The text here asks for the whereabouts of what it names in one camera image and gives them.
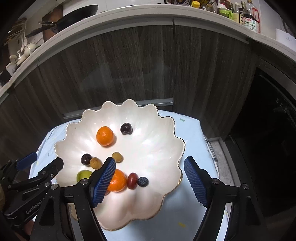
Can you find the tan longan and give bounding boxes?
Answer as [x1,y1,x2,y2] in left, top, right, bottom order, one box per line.
[90,157,102,170]
[112,152,123,163]

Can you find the black wire rack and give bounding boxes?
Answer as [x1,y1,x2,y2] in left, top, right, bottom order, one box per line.
[164,0,219,8]

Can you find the left hand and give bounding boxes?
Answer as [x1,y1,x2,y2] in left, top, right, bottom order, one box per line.
[1,187,34,240]

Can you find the orange mandarin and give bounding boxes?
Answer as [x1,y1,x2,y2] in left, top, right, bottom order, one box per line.
[96,126,114,147]
[107,169,127,192]

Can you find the tan longan in bowl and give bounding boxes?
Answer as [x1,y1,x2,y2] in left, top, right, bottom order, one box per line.
[112,152,123,163]

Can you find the green apple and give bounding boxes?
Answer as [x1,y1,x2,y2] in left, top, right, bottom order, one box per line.
[76,170,92,182]

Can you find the white teapot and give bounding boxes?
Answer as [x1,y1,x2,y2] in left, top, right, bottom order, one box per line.
[24,43,37,57]

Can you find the wooden cutting board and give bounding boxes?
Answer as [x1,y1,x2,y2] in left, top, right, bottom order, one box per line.
[41,4,64,43]

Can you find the soy sauce bottle white label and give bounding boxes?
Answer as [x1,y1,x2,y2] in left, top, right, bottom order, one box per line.
[242,1,259,33]

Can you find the dark cherry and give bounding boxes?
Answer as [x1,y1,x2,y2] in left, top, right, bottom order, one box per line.
[120,123,133,135]
[81,154,92,166]

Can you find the yellow cap bottle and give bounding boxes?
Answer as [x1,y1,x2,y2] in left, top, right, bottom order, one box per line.
[191,1,201,9]

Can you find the black wok pan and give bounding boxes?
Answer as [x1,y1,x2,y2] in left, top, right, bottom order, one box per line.
[26,4,98,38]

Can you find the light blue tablecloth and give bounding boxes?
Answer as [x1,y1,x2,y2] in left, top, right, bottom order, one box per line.
[29,110,219,240]

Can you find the white scalloped ceramic bowl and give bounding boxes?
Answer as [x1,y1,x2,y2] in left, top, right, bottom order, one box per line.
[54,99,185,231]

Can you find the blueberry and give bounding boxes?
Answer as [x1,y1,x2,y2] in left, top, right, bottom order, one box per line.
[137,177,149,187]

